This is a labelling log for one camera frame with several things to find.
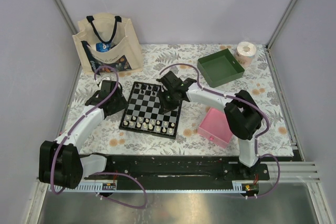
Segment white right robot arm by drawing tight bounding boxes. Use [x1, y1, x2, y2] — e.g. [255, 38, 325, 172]
[157, 71, 263, 180]

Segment pink plastic tray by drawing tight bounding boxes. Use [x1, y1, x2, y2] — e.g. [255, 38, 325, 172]
[197, 108, 233, 148]

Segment floral table cloth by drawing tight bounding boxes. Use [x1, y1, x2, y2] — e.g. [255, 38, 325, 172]
[56, 43, 293, 156]

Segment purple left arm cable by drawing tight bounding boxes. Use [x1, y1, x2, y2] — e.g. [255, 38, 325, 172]
[49, 65, 149, 209]

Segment cream canvas tote bag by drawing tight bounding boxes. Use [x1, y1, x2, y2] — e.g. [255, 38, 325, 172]
[72, 13, 144, 74]

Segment toilet paper roll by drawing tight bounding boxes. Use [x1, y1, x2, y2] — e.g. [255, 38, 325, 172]
[234, 41, 257, 68]

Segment blue white packet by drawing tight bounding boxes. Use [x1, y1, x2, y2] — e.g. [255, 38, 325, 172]
[96, 42, 111, 52]

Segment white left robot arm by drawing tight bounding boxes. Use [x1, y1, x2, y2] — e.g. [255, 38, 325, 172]
[38, 79, 127, 189]

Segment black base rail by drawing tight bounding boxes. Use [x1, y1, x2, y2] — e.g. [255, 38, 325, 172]
[87, 155, 270, 182]

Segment black white chess board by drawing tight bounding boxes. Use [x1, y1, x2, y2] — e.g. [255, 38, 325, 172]
[119, 81, 182, 139]

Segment green plastic tray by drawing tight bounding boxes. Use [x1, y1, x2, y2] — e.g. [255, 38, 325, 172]
[197, 49, 245, 88]

